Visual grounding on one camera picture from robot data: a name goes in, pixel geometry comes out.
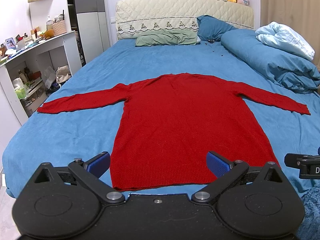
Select beige bag on floor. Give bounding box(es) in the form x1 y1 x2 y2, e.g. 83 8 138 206
56 65 71 84

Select blue bed sheet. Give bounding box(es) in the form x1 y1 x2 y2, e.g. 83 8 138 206
2 40 319 197

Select dark blue pillow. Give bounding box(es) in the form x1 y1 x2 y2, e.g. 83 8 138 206
197 15 236 42

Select beige curtain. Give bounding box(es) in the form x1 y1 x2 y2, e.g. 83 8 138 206
260 0 319 67

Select white shelf desk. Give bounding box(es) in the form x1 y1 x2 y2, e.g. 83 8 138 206
1 31 82 125

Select light blue white blanket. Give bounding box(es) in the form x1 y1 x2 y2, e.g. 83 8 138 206
255 22 315 61

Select green pillow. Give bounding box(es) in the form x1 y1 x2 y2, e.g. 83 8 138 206
135 29 201 47

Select red knit sweater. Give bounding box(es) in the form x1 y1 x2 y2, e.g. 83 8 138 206
39 73 309 191

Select grey white wardrobe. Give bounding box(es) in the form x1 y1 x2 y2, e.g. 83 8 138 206
67 0 111 66

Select cream quilted headboard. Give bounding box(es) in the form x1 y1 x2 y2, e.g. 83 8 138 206
116 0 254 40

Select woven storage basket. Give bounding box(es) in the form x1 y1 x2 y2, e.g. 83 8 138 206
52 20 67 36

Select rolled blue duvet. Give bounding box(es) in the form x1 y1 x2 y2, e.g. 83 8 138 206
221 29 319 94

